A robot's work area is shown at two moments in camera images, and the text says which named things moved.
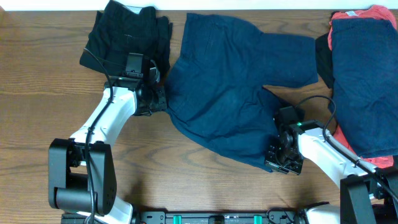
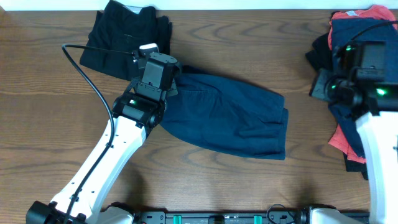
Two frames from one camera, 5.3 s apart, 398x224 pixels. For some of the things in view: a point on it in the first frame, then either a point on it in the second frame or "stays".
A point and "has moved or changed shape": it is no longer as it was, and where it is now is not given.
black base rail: [275, 216] stays
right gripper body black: [280, 159] → [327, 88]
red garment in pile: [370, 12] stays
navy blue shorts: [215, 84] has moved or changed shape
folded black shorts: [119, 30] stays
